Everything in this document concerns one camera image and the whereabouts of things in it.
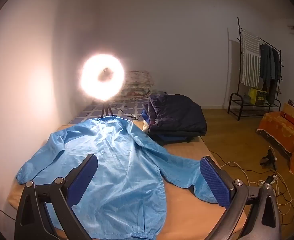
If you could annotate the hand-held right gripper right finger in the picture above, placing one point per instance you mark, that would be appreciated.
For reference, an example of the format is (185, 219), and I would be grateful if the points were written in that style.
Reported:
(214, 182)

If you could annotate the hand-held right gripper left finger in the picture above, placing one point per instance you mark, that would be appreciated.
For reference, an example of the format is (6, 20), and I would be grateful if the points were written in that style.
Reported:
(83, 177)

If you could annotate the light blue zip jacket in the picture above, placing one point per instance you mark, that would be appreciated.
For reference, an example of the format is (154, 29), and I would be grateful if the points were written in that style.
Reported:
(111, 167)

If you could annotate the black clothes rack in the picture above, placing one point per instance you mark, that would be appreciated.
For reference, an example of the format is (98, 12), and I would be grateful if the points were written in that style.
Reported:
(229, 105)

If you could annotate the hanging dark clothes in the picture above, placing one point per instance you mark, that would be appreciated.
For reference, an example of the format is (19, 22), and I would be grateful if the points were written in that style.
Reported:
(268, 72)

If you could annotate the black folded garment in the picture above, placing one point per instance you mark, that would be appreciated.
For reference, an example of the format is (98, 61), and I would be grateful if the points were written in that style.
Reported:
(177, 139)

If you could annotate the white power strip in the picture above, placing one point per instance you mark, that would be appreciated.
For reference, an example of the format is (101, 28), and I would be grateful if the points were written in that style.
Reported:
(272, 178)

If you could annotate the black device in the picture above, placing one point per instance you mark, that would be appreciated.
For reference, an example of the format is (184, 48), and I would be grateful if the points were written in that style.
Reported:
(269, 158)

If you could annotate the black tripod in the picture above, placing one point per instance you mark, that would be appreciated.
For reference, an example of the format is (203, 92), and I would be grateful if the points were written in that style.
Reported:
(106, 110)

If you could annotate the navy puffer jacket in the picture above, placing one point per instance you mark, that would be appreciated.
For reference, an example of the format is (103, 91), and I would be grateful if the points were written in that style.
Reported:
(177, 112)

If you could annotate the cream folded garment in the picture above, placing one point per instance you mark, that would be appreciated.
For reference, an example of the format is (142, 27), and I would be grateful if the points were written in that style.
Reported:
(145, 127)

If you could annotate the blue checked bed sheet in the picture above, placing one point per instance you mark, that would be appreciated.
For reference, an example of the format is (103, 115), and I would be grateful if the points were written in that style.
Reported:
(126, 105)

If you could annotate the orange covered bench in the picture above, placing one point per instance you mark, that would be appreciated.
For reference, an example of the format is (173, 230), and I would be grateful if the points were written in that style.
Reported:
(282, 130)

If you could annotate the yellow box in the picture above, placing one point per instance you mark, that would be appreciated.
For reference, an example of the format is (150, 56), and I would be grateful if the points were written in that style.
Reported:
(258, 96)

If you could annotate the red box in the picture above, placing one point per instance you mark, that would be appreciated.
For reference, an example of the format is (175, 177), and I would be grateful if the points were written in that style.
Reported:
(291, 120)

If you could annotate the pale leaning board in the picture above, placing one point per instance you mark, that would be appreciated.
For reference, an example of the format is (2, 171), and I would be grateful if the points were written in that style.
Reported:
(233, 67)

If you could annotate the striped towel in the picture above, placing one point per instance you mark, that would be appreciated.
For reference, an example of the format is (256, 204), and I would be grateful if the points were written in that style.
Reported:
(250, 60)

